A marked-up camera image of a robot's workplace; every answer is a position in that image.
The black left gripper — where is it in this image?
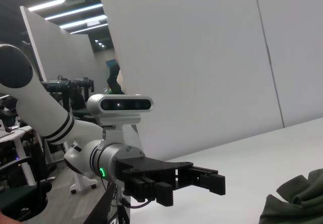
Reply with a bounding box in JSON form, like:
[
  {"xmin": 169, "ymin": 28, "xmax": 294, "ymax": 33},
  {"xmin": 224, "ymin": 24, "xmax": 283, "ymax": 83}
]
[{"xmin": 115, "ymin": 157, "xmax": 227, "ymax": 207}]

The dark green FREE t-shirt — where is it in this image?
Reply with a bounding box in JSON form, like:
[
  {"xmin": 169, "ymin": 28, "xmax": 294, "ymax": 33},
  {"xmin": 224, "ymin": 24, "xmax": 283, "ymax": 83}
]
[{"xmin": 259, "ymin": 168, "xmax": 323, "ymax": 224}]

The white caster foot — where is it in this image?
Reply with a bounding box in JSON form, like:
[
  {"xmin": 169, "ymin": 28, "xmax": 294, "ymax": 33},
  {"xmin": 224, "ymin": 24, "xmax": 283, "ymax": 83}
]
[{"xmin": 70, "ymin": 175, "xmax": 99, "ymax": 194}]

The white room divider panel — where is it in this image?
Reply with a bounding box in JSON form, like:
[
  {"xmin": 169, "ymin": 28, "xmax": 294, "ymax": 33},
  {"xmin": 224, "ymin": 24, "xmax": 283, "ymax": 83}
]
[{"xmin": 19, "ymin": 6, "xmax": 108, "ymax": 101}]

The white office desk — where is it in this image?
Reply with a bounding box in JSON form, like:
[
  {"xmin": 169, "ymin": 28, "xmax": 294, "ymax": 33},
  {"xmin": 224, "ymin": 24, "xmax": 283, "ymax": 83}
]
[{"xmin": 0, "ymin": 125, "xmax": 37, "ymax": 187}]

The ceiling air vent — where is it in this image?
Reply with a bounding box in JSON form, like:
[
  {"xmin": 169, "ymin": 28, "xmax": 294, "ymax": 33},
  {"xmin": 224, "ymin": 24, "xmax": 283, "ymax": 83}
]
[{"xmin": 63, "ymin": 0, "xmax": 84, "ymax": 7}]

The dark left wrist camera cable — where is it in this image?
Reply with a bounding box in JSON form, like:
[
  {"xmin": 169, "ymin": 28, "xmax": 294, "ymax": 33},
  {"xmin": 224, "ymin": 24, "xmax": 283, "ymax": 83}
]
[{"xmin": 118, "ymin": 196, "xmax": 152, "ymax": 209}]

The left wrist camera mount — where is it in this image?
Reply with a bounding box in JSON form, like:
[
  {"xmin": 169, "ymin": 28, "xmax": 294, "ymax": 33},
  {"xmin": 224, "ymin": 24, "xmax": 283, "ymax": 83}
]
[{"xmin": 96, "ymin": 115, "xmax": 141, "ymax": 148}]

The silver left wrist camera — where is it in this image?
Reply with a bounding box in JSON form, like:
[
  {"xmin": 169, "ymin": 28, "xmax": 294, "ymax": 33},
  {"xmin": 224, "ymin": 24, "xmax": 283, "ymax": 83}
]
[{"xmin": 86, "ymin": 93, "xmax": 154, "ymax": 119}]

